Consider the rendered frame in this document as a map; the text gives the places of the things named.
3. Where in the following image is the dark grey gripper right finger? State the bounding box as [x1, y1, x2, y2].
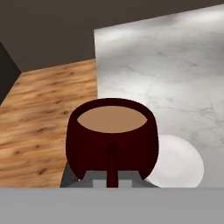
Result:
[117, 170, 161, 189]

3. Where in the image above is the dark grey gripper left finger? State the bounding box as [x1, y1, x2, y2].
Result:
[59, 164, 108, 189]

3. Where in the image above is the dark red cup of tea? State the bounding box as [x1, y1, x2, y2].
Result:
[66, 97, 160, 189]

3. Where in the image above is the white saucer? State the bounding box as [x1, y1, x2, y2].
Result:
[144, 134, 205, 189]

